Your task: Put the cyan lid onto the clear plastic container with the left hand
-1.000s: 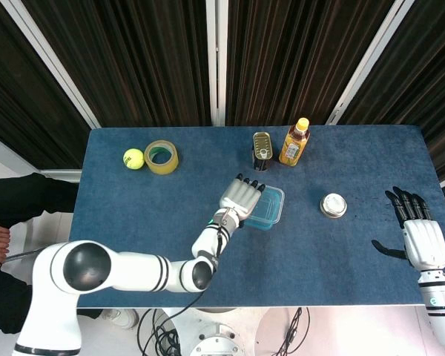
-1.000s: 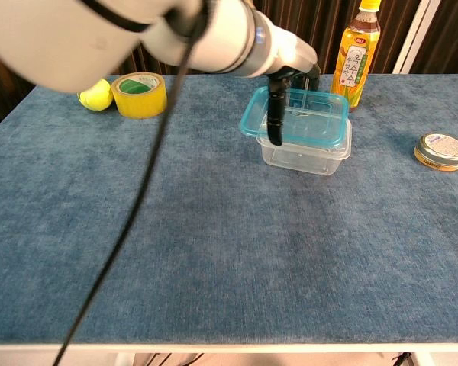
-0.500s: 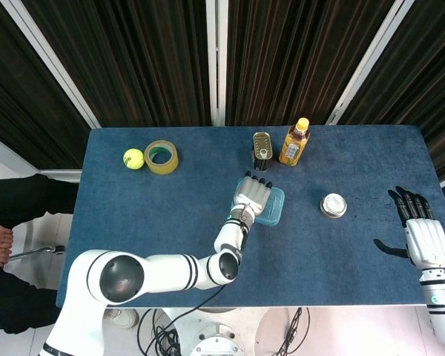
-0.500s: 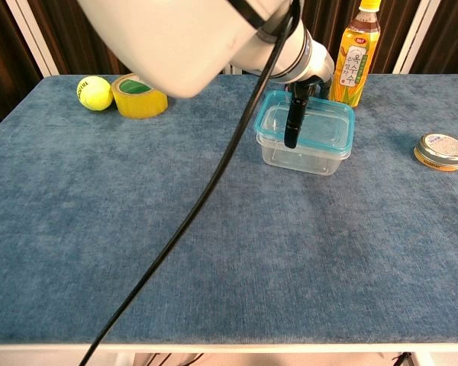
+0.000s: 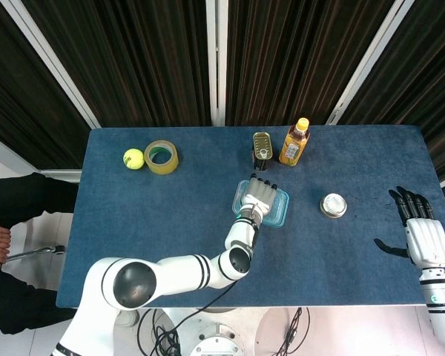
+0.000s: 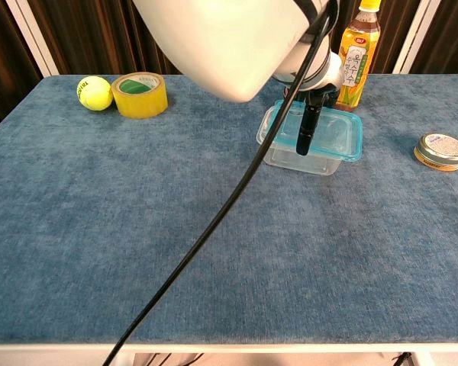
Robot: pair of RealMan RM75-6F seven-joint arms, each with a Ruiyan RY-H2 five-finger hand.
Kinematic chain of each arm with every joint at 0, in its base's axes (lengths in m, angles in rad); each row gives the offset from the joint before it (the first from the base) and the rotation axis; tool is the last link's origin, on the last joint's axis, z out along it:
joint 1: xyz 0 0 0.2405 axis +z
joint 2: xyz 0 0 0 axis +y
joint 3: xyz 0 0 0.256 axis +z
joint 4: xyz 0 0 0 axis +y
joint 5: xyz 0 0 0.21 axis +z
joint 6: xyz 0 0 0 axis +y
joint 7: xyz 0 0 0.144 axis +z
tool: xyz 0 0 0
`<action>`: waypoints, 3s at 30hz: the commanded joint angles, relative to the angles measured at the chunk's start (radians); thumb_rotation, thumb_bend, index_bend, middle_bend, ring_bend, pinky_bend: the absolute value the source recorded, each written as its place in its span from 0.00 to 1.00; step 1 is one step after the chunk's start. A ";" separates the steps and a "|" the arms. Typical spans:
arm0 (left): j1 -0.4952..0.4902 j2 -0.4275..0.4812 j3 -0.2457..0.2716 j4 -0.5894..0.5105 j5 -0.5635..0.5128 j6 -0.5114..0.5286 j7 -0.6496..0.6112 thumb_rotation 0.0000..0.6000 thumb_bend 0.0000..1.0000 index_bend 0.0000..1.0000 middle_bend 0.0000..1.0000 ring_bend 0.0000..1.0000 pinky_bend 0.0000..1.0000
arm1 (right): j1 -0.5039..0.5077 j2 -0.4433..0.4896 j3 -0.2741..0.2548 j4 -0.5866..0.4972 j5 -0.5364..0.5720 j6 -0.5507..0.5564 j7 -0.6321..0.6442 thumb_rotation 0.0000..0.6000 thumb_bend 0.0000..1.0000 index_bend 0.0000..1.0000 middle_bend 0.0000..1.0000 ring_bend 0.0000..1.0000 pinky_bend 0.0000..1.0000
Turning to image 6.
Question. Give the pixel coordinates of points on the yellow packing tape roll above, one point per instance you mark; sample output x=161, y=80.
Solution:
x=141, y=103

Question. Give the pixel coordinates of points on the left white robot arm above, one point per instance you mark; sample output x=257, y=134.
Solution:
x=229, y=42

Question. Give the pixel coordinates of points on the left black-white robot hand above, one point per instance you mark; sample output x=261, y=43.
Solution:
x=308, y=126

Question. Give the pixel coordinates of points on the round flat metal tin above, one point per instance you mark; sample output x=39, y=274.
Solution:
x=441, y=152

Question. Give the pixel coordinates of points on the teal plastic lid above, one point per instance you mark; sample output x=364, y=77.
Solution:
x=339, y=133

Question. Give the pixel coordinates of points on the white frame post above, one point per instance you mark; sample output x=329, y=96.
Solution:
x=34, y=38
x=416, y=38

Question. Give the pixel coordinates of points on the tea bottle with yellow cap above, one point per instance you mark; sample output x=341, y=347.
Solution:
x=357, y=65

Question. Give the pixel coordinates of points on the blue table cloth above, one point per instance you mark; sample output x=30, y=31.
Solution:
x=137, y=213

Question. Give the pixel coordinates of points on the yellow tennis ball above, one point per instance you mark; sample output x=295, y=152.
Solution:
x=94, y=93

